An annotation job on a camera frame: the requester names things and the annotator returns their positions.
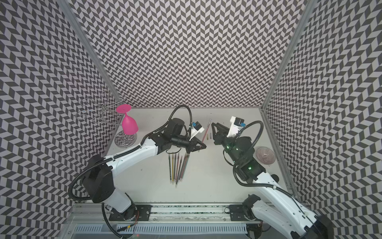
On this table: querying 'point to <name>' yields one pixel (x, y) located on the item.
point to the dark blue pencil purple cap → (180, 169)
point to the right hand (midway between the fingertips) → (213, 126)
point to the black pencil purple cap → (175, 167)
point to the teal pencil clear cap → (186, 167)
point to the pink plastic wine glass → (129, 126)
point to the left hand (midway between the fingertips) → (204, 147)
